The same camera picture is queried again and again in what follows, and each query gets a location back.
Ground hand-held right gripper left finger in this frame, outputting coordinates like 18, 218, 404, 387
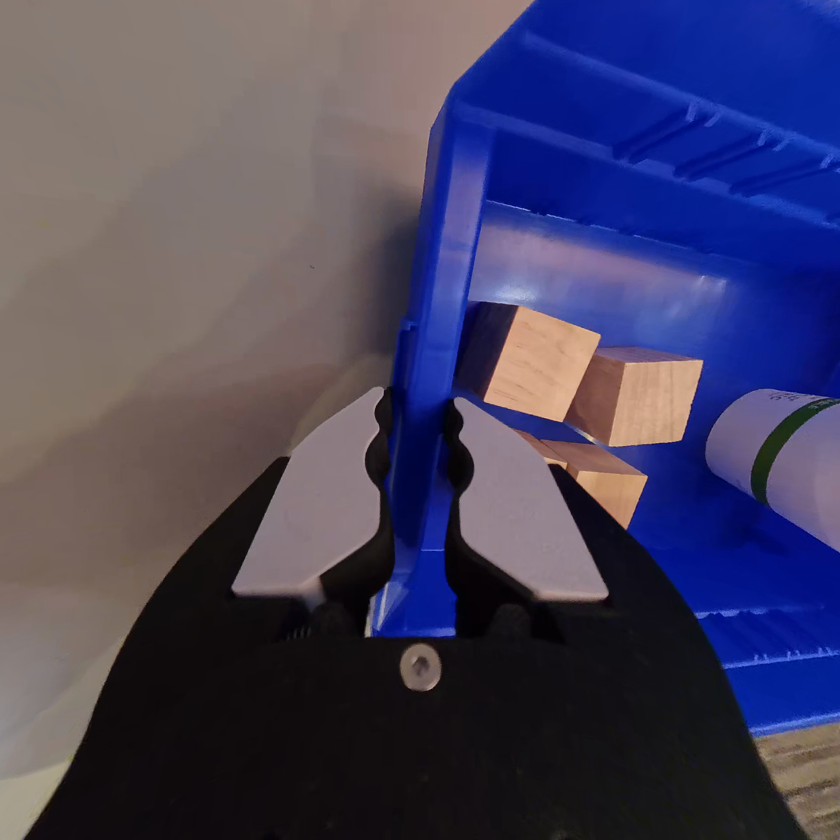
230, 386, 396, 636

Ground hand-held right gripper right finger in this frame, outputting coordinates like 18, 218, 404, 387
444, 395, 611, 636

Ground wooden cube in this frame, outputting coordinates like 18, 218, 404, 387
566, 346, 704, 448
541, 438, 649, 531
512, 428, 568, 471
456, 302, 602, 423

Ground white paper cup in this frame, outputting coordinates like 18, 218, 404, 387
705, 387, 840, 553

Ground blue plastic bin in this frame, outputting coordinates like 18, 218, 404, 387
367, 0, 840, 736

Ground grey desk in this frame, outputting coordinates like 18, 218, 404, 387
0, 0, 536, 840

